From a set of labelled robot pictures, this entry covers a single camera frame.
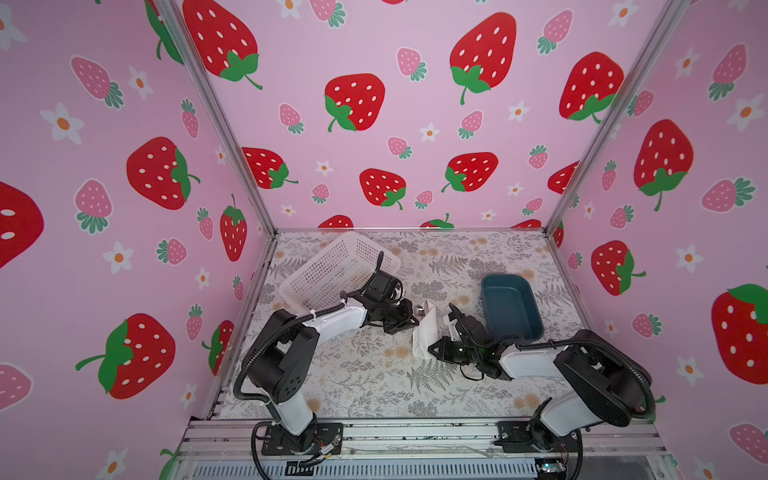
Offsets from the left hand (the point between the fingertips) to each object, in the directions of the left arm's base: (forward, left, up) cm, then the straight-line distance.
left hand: (423, 322), depth 86 cm
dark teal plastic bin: (+11, -31, -9) cm, 34 cm away
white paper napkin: (0, -1, -7) cm, 7 cm away
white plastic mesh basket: (+25, +30, -7) cm, 40 cm away
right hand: (-6, -1, -7) cm, 9 cm away
